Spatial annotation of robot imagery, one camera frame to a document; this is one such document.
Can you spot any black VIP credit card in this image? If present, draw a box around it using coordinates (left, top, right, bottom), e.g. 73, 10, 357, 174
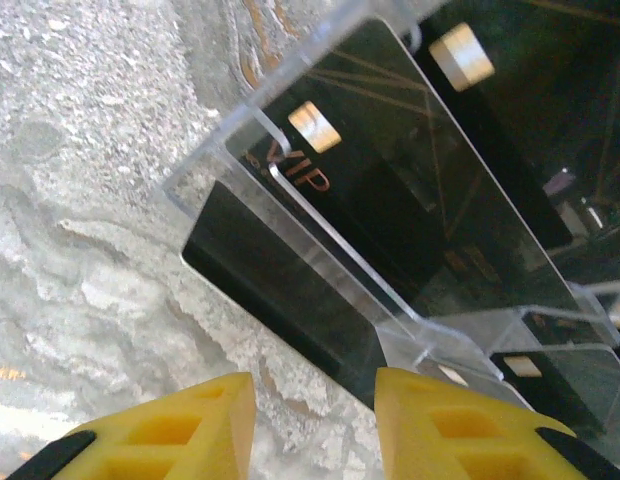
414, 0, 620, 251
223, 18, 587, 321
489, 347, 620, 441
181, 179, 391, 401

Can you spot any clear acrylic card stand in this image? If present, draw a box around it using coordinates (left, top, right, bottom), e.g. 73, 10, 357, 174
162, 0, 620, 451

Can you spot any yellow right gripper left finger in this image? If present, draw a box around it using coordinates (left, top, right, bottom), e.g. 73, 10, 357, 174
4, 370, 257, 480

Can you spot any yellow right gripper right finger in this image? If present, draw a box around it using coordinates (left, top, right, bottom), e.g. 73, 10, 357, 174
374, 367, 620, 480

